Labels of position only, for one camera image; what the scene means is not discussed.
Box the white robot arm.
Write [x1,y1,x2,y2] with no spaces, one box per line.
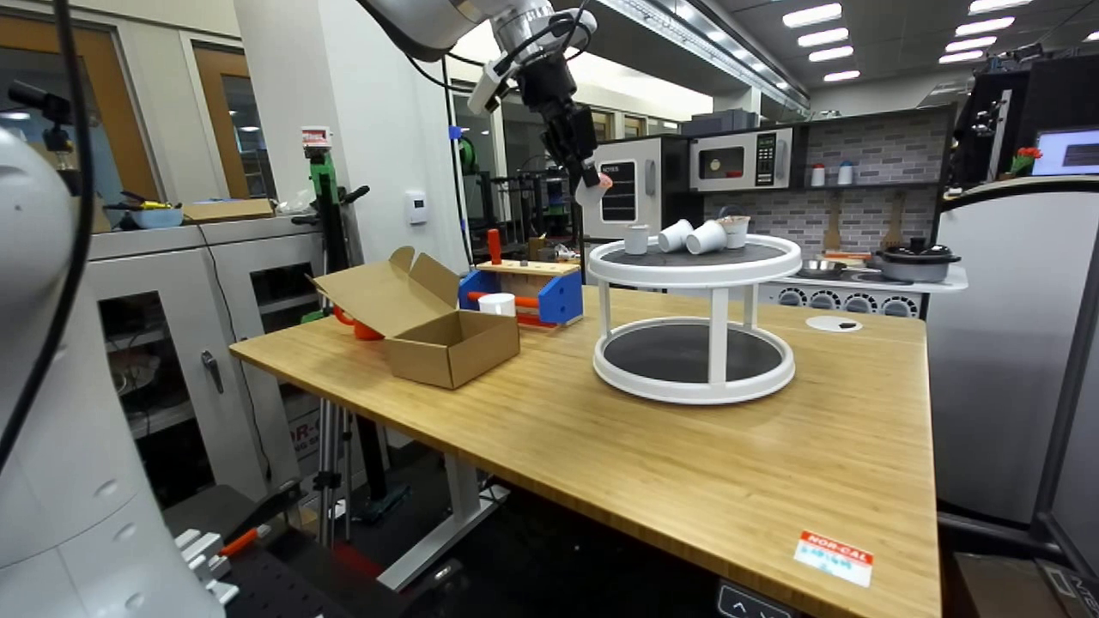
[357,0,610,207]

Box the grey storage cabinet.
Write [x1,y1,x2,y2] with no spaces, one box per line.
[87,216,324,509]

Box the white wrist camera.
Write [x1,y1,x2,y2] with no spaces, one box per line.
[468,57,516,116]

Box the blue wooden toy bench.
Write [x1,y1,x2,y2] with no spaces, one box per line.
[457,259,584,329]

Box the white cup on stand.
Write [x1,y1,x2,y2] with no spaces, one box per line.
[685,219,726,255]
[659,219,695,250]
[621,222,651,255]

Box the open cardboard box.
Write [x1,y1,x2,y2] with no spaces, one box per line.
[315,246,521,389]

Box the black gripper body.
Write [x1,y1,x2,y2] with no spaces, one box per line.
[518,55,593,168]

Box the toy microwave oven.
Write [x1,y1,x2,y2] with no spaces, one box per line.
[690,125,798,191]

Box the white toy kitchen set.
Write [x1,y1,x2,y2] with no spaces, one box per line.
[578,107,972,322]

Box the black toy pot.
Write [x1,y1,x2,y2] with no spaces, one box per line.
[876,237,958,285]

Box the red white warning sticker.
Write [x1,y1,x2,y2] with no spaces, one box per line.
[792,528,876,586]

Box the red toy peg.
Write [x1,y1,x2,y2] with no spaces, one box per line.
[485,227,506,265]

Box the white two-tier round stand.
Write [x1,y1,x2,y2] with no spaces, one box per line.
[586,233,800,408]

